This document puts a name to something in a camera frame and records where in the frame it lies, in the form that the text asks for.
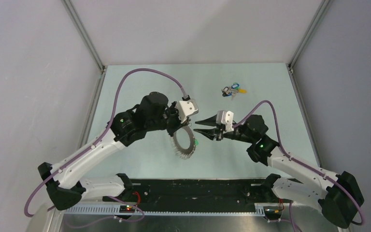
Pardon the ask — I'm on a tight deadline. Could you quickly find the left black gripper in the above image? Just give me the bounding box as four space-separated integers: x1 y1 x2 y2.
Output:
146 101 189 137

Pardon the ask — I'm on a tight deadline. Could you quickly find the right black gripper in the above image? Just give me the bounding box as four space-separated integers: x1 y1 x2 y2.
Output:
194 113 254 144

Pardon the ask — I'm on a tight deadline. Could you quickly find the metal disc with keyrings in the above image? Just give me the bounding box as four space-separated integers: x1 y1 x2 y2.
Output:
171 126 196 160

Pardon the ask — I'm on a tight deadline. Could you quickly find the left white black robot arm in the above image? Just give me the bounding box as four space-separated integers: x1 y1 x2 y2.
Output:
38 92 198 211

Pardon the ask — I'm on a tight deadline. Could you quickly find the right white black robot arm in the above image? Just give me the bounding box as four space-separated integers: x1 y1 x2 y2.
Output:
194 112 364 229

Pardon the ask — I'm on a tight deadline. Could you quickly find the blue key tag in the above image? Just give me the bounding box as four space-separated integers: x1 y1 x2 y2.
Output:
231 83 240 89

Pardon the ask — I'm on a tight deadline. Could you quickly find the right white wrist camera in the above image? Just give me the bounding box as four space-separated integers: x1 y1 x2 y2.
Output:
215 110 234 132

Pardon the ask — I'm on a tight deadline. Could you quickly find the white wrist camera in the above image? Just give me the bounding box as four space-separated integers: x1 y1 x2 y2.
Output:
215 110 234 132
175 99 199 124

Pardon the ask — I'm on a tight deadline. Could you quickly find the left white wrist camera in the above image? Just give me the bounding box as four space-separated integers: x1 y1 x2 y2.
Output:
175 99 199 124

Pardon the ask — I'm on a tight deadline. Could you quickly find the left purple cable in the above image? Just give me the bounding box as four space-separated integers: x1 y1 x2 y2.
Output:
24 68 189 230

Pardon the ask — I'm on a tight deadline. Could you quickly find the purple cable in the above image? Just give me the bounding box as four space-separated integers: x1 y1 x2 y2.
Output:
231 100 365 232
24 68 189 230

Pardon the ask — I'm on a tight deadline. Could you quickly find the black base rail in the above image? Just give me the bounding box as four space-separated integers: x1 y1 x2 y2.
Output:
117 179 280 212

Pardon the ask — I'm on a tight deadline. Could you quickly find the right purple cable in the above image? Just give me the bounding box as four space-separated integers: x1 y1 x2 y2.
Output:
231 100 365 232

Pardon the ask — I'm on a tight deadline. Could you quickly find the right aluminium frame post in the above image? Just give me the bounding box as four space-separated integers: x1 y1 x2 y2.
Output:
287 0 334 74

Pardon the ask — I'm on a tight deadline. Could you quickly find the aluminium frame post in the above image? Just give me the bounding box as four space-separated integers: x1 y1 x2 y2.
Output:
287 0 334 74
61 0 105 73

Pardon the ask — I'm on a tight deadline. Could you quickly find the white slotted cable duct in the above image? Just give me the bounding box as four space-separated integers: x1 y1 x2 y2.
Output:
64 203 282 217

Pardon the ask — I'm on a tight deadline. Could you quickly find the left aluminium frame post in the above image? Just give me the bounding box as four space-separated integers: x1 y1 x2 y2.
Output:
61 0 105 73

